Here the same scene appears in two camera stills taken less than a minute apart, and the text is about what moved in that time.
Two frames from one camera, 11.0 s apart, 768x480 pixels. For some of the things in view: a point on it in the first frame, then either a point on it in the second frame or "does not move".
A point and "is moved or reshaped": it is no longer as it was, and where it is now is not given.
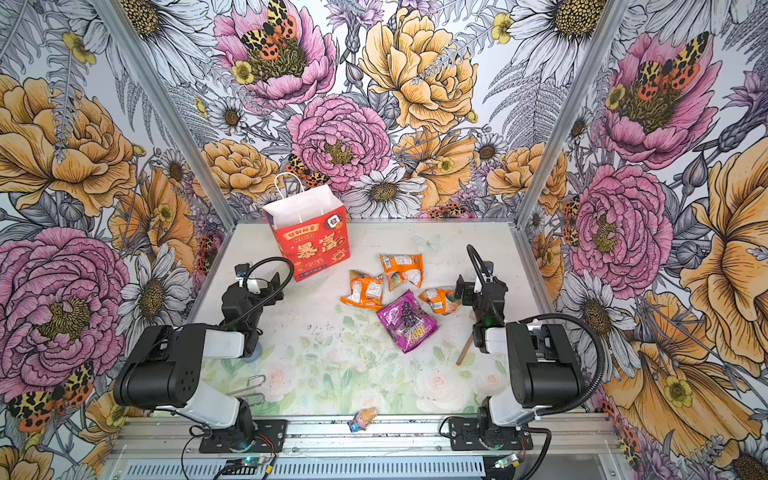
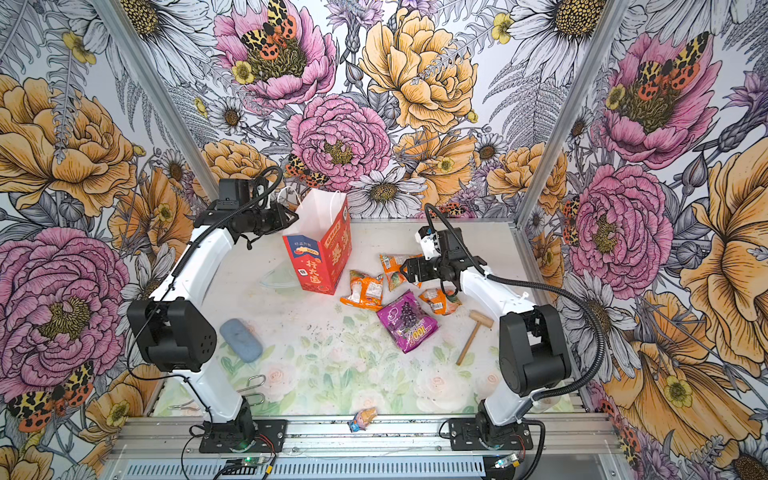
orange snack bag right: (442, 301) does not move
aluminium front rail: (320, 435) does not move
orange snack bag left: (365, 290) does not move
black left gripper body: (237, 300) -> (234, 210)
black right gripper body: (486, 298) -> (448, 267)
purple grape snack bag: (406, 321) does not move
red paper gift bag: (311, 227) is moved or reshaped
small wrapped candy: (361, 420) does not move
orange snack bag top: (400, 268) does not move
